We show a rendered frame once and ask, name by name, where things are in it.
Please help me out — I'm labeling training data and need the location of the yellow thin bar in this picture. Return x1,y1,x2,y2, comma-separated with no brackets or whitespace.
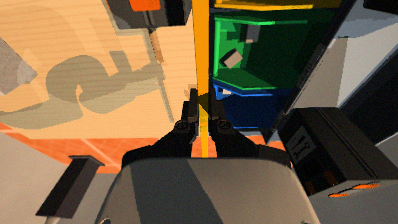
191,0,209,157

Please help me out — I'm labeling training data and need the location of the green bin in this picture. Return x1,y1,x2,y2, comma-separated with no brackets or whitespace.
212,8,336,90

